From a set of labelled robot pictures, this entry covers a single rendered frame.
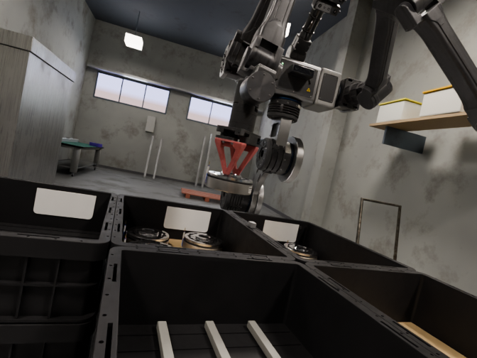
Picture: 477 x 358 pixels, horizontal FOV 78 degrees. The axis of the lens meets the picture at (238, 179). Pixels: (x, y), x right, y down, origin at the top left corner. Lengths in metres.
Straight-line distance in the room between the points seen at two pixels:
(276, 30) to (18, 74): 3.54
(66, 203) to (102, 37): 10.79
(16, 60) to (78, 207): 3.33
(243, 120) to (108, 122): 10.37
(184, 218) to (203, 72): 10.42
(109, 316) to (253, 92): 0.43
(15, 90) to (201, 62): 7.99
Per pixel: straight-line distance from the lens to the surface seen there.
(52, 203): 0.82
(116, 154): 10.87
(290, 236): 0.97
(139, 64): 11.14
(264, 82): 0.58
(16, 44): 4.06
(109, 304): 0.29
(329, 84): 1.32
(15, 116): 3.98
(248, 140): 0.62
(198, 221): 0.84
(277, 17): 0.71
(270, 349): 0.45
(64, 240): 0.43
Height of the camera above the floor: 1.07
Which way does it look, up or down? 3 degrees down
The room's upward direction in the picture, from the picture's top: 12 degrees clockwise
